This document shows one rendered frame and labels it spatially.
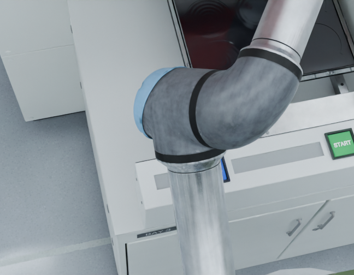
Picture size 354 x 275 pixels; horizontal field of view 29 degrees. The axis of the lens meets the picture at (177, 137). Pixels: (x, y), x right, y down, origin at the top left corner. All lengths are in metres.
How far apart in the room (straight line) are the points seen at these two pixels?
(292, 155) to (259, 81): 0.42
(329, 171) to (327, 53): 0.30
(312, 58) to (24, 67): 0.86
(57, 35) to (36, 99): 0.36
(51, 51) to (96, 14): 0.35
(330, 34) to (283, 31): 0.57
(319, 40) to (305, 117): 0.18
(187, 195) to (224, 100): 0.19
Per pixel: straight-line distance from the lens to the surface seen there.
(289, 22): 0.98
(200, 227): 1.08
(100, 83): 1.52
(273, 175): 1.31
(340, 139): 1.36
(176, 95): 0.99
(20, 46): 1.89
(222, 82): 0.95
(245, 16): 1.53
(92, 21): 1.60
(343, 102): 1.50
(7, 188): 2.33
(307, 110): 1.47
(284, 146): 1.34
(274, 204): 1.47
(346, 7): 1.62
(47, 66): 2.00
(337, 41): 1.54
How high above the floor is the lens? 2.17
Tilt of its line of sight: 68 degrees down
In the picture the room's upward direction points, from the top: 8 degrees clockwise
